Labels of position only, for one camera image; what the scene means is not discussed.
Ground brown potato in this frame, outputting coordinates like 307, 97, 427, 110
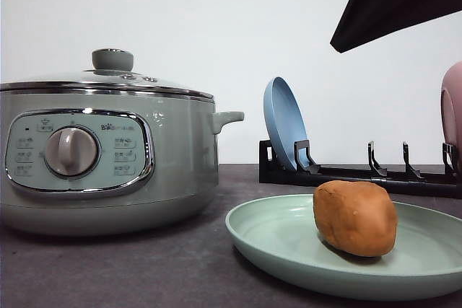
313, 180, 398, 257

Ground green plate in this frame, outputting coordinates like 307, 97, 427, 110
225, 194, 462, 302

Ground glass steamer lid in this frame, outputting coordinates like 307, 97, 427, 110
0, 48, 215, 100

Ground pink plate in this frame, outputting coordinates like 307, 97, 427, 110
440, 61, 462, 171

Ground blue plate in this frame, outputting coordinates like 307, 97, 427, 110
263, 76, 309, 169

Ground black plate rack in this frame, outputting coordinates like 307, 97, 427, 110
258, 139, 462, 199

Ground green electric steamer pot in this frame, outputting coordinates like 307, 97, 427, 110
0, 89, 245, 236

